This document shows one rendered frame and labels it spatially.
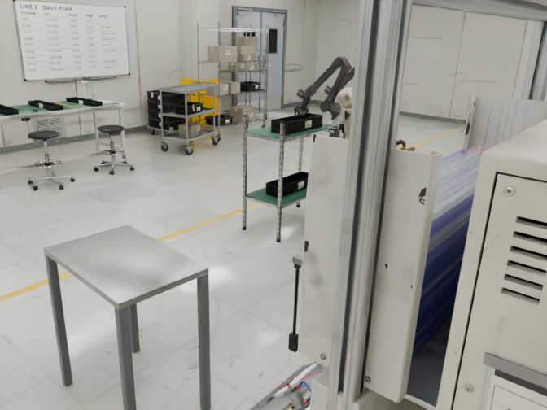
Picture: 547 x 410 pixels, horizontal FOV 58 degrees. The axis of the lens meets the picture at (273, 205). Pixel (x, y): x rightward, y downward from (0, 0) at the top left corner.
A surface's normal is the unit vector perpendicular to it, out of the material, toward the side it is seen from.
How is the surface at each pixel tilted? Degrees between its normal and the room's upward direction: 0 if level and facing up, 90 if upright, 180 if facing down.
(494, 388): 90
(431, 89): 90
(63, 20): 90
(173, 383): 0
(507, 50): 90
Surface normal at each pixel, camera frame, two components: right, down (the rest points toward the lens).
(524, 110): -0.63, 0.25
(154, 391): 0.03, -0.94
